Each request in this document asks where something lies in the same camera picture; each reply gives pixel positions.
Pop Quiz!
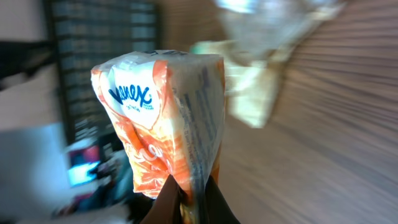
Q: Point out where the clear brown bread bag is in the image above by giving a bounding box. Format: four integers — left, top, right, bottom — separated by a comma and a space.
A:
191, 0, 346, 128

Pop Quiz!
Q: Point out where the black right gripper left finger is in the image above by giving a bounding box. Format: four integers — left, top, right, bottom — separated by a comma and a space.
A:
140, 175, 183, 224

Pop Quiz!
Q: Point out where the orange snack packet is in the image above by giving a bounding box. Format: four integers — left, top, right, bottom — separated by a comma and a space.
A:
91, 50, 225, 223

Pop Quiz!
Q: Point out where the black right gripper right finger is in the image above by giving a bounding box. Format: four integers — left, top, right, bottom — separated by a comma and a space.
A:
205, 176, 240, 224

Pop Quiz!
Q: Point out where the grey plastic basket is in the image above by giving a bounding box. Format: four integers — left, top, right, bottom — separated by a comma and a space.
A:
42, 0, 162, 144

